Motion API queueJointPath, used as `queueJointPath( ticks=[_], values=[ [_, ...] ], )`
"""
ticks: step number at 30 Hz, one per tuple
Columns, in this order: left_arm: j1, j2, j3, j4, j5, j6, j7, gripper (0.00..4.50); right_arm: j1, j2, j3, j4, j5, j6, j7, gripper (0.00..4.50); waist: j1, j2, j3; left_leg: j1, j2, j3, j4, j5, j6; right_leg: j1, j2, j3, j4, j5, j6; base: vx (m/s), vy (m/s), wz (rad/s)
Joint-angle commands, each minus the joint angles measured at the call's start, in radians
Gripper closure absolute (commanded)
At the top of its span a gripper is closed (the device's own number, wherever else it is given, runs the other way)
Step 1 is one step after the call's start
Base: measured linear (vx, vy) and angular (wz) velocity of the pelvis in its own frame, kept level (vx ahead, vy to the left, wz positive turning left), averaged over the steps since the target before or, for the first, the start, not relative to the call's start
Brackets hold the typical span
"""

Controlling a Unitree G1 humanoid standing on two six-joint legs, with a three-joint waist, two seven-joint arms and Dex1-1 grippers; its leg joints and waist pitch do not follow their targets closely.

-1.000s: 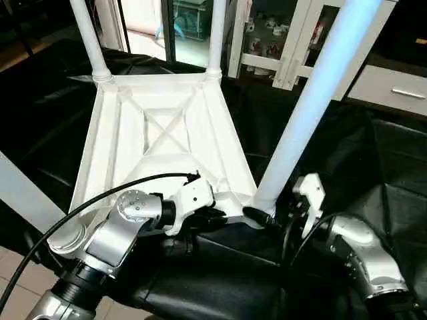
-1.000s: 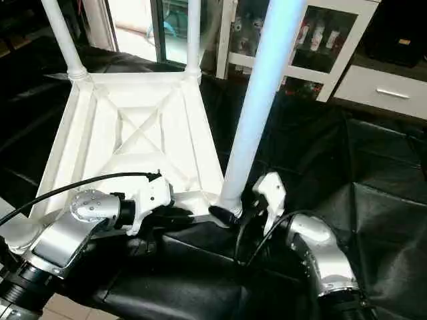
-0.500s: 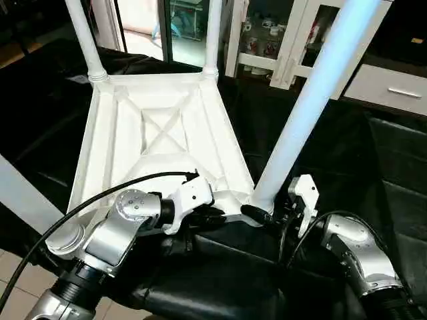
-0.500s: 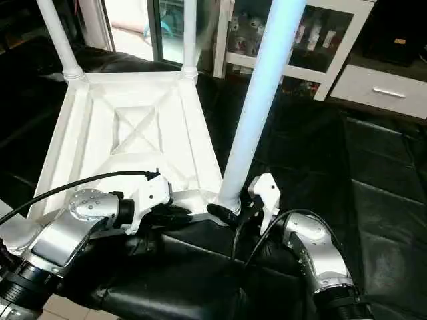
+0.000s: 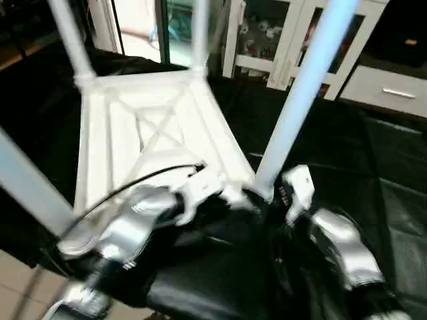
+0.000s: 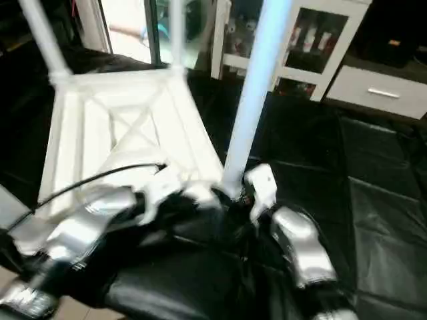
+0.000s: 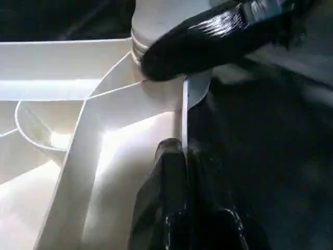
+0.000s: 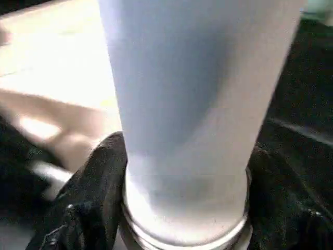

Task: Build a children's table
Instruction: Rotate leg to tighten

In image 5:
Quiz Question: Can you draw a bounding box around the white plastic table top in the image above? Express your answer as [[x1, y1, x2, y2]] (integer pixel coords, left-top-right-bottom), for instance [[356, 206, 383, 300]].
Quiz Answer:
[[57, 67, 268, 261]]

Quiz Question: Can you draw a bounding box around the black table mat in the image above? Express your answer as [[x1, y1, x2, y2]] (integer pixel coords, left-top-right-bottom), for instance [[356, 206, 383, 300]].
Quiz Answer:
[[0, 43, 427, 320]]

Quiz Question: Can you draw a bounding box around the white drawer unit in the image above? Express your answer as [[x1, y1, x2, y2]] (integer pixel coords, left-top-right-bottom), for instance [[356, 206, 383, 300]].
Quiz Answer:
[[340, 65, 427, 119]]

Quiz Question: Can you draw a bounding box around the white glass door cabinet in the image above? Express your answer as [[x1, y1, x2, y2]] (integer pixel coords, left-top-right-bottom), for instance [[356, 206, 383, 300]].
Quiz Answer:
[[220, 0, 389, 101]]

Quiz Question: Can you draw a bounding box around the teal plastic stool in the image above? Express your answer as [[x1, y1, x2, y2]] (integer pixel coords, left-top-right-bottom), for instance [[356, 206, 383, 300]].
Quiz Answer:
[[163, 3, 194, 44]]

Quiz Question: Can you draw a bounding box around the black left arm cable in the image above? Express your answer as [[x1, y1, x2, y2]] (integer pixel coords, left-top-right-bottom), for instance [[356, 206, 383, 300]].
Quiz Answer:
[[40, 163, 206, 281]]

